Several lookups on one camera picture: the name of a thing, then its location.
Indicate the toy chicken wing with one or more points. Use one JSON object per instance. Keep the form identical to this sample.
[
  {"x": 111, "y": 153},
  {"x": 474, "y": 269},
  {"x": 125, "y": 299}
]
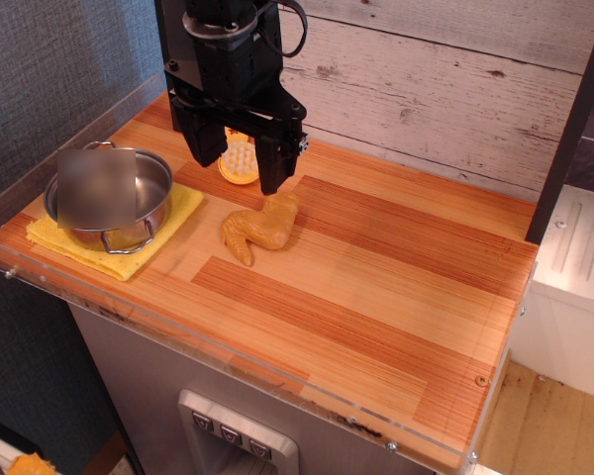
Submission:
[{"x": 269, "y": 228}]

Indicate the yellow brush with white bristles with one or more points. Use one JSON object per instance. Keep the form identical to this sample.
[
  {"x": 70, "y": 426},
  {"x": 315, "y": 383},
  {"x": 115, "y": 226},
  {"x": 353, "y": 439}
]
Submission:
[{"x": 238, "y": 163}]

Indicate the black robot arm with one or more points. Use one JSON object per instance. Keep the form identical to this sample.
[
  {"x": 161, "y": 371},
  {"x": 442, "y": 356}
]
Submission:
[{"x": 222, "y": 62}]

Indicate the steel pot with handles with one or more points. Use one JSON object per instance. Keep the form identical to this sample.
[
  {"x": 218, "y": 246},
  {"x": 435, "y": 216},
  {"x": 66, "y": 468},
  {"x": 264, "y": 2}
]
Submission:
[{"x": 104, "y": 187}]

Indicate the white cabinet at right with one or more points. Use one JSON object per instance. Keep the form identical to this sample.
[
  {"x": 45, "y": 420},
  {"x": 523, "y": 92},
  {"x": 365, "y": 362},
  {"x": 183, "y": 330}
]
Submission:
[{"x": 554, "y": 332}]

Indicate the brass screw in tabletop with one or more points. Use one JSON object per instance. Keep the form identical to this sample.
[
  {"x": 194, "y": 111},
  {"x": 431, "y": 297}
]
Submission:
[{"x": 481, "y": 381}]

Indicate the steel cabinet with dispenser panel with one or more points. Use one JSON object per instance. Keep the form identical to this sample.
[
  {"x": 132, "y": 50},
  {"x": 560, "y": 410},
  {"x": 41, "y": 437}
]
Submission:
[{"x": 145, "y": 380}]

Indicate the clear acrylic table guard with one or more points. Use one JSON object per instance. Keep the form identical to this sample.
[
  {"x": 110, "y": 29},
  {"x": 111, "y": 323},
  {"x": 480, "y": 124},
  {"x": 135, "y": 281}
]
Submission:
[{"x": 396, "y": 289}]

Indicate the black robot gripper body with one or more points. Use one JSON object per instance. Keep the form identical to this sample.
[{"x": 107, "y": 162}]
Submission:
[{"x": 239, "y": 52}]

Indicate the orange object at bottom left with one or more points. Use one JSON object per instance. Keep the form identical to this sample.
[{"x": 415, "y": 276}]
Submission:
[{"x": 31, "y": 464}]

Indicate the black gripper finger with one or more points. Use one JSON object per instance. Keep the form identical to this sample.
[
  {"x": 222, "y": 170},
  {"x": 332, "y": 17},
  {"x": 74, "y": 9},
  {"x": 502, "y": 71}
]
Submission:
[
  {"x": 204, "y": 135},
  {"x": 276, "y": 162}
]

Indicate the dark right vertical post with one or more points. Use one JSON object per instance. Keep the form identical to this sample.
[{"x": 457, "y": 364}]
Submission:
[{"x": 567, "y": 146}]

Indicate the yellow folded cloth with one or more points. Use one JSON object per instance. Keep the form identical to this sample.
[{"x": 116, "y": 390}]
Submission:
[{"x": 118, "y": 253}]

